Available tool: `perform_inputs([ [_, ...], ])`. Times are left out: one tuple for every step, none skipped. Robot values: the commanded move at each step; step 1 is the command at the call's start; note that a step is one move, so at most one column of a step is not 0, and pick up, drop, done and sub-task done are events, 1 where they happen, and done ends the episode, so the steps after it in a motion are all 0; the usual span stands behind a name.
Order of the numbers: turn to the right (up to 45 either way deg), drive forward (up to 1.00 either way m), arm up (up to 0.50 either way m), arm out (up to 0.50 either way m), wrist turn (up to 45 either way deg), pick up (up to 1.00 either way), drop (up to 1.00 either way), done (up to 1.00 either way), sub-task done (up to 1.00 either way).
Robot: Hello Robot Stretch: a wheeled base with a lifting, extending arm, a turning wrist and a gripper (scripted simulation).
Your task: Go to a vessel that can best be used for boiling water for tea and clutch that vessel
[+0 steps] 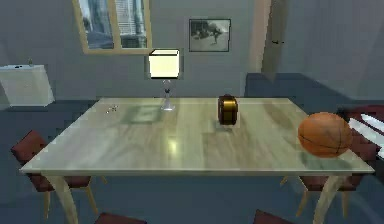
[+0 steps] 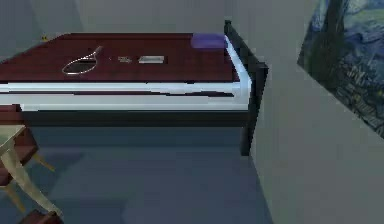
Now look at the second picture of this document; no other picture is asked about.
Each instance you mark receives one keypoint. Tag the dark red covered bed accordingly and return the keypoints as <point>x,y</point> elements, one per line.
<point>150,96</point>

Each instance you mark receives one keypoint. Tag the grey flat phone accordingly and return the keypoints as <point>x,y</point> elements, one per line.
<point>151,59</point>

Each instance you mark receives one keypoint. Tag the purple pillow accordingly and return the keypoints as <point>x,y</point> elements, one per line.
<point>208,41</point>

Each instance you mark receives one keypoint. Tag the small grey keys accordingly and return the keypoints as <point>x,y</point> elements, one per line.
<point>124,59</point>

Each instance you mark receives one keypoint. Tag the grey tennis racket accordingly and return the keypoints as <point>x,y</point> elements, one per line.
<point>81,64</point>

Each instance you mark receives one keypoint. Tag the small yellow object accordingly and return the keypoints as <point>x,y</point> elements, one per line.
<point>44,38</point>

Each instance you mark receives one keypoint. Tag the dark red wooden chair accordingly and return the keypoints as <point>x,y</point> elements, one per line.
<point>16,143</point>

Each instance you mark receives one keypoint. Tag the blue swirly wall painting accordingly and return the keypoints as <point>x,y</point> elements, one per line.
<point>350,56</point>

